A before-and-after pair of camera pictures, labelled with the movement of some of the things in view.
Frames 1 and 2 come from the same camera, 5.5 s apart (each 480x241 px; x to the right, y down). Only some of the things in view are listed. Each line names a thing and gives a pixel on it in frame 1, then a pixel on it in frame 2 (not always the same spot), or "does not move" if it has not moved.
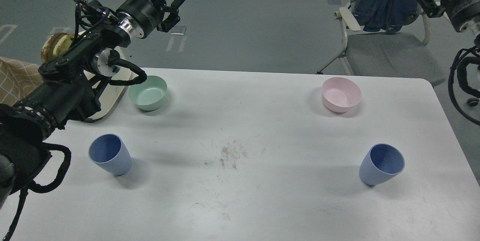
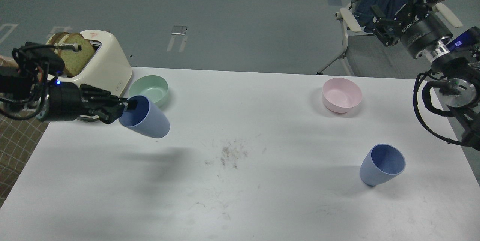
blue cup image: [108, 151] to [146, 119]
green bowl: [150, 95] does not move
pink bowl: [339, 94] does not move
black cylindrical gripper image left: [147, 8] to [68, 101]
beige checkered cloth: [18, 79] to [19, 140]
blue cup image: [381, 162] does not move
